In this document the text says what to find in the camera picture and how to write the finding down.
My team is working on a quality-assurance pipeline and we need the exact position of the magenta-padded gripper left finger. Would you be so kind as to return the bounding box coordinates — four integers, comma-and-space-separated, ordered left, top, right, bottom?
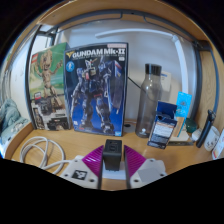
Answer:
59, 144, 105, 190

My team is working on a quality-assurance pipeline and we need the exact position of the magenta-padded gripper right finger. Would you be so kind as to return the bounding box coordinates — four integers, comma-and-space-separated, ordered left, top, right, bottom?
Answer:
123, 144, 168, 189

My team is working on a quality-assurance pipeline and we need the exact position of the black charger block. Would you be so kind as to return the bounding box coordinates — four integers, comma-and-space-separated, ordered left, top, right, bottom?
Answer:
102, 139, 123, 172

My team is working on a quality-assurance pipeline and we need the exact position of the small dark blue box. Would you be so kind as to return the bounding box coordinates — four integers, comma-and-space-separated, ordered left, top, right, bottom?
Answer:
147, 100, 178, 149

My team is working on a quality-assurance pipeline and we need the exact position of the black ruler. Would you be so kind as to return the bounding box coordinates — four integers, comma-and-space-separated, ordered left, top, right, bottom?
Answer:
168, 138, 196, 147

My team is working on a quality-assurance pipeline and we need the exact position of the green round container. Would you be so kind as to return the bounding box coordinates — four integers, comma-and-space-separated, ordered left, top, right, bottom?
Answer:
185, 118, 198, 134

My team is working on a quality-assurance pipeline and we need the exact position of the clear bottle with black cap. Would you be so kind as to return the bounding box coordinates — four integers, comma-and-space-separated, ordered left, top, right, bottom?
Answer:
134, 63, 163, 139

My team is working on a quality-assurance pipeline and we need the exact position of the white mug with black writing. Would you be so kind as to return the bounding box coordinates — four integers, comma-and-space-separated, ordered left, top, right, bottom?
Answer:
203, 125, 221, 152

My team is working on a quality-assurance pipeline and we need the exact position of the blue robot model kit box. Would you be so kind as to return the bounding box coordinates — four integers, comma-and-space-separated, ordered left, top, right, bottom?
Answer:
63, 42, 129, 137

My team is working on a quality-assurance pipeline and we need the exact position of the teal blanket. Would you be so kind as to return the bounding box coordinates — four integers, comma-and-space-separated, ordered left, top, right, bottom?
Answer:
0, 98, 30, 145

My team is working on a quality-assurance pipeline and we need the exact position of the green tree figure set box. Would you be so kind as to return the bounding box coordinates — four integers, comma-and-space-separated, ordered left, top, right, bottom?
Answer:
29, 42, 73, 131

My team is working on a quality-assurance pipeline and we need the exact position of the wooden shelf unit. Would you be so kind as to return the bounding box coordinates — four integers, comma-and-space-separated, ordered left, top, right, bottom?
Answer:
34, 0, 214, 43

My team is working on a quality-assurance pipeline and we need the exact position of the white power strip cable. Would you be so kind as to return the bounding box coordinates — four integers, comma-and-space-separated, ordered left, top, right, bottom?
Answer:
19, 135, 73, 175

